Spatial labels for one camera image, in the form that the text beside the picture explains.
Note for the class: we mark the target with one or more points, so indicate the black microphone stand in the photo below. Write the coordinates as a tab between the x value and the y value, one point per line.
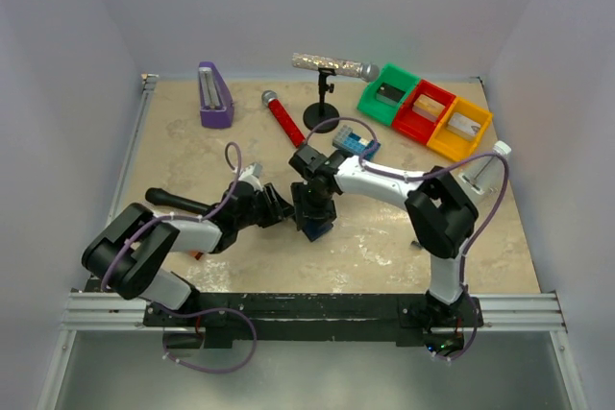
322	117

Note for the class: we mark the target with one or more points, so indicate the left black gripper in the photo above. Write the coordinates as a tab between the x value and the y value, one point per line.
271	205

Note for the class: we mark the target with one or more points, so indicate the black microphone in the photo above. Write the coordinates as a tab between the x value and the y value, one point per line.
158	196

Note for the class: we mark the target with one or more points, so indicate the yellow plastic bin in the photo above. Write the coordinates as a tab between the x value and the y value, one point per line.
452	146

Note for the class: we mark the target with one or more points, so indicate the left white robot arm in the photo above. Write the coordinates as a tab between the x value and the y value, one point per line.
128	254

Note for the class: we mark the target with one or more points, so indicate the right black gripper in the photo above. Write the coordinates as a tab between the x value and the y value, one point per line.
313	213

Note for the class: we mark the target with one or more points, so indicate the aluminium frame rail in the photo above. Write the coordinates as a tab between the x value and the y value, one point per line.
92	310

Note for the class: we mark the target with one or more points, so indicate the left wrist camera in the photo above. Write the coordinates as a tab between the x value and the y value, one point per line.
251	175

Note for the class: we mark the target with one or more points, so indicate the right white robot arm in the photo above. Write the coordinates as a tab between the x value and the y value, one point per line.
442	215

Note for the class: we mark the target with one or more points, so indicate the white metronome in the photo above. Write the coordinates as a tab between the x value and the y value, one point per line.
482	177

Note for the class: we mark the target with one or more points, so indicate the red glitter microphone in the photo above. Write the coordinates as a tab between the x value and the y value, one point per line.
271	101

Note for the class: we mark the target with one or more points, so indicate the red plastic bin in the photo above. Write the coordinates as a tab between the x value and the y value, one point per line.
413	126

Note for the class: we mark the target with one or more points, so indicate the white card in yellow bin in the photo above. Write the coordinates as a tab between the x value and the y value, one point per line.
463	126

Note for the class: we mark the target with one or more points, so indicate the silver glitter microphone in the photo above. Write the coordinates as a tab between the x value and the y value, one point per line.
366	71

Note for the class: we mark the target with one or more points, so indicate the dark card in green bin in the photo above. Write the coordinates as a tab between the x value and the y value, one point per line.
390	95

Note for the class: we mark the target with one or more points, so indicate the blue toy brick block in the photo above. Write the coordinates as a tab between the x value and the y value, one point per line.
347	140

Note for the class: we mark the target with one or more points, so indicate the gold card in red bin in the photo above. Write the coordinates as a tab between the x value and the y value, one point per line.
428	108

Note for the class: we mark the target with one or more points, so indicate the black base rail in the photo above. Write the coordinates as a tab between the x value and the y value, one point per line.
217	320

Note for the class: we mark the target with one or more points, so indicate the purple metronome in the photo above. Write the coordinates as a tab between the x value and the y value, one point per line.
216	101

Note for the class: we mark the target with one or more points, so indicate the green plastic bin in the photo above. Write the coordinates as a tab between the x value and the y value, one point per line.
393	75

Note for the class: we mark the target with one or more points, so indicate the navy blue card holder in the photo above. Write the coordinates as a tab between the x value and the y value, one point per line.
313	230

